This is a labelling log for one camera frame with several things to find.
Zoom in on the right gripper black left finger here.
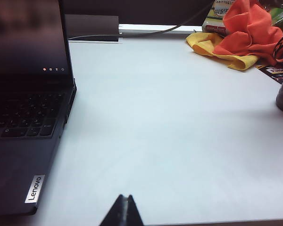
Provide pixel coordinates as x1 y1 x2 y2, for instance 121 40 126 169
100 194 126 226

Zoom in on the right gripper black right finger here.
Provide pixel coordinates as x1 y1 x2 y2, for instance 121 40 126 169
125 194 145 226

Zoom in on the black Lenovo laptop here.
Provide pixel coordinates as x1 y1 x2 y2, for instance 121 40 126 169
0 0 77 216

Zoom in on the yellow cloth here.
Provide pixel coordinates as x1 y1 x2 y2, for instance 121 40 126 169
185 32 259 72

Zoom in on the dark printed leaflet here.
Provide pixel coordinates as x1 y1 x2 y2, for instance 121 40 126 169
254 62 283 84

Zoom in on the grey felt desk divider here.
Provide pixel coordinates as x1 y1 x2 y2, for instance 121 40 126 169
61 0 214 25

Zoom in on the orange cloth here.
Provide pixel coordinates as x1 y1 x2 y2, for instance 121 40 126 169
213 0 283 67

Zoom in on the white printed snack bag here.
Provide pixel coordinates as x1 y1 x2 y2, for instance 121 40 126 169
201 0 237 36

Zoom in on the green snack package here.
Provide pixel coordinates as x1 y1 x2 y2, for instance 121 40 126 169
267 6 283 36

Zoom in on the grey power cable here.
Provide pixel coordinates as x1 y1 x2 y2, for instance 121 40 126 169
67 2 214 40

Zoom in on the black orange braided cord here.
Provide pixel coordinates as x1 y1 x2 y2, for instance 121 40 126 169
272 32 283 63

